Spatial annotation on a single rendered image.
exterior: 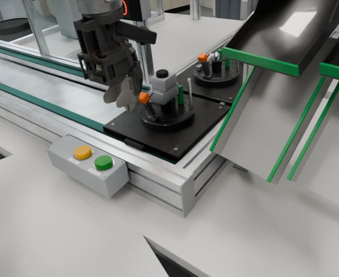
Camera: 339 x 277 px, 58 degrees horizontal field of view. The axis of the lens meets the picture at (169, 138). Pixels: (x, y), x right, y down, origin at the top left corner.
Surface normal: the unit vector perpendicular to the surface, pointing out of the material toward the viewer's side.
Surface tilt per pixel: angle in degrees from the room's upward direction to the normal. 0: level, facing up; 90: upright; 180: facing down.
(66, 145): 0
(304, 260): 0
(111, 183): 90
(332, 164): 45
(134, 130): 0
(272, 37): 25
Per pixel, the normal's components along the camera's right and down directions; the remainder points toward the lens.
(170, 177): -0.09, -0.80
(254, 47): -0.39, -0.53
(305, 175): -0.58, -0.24
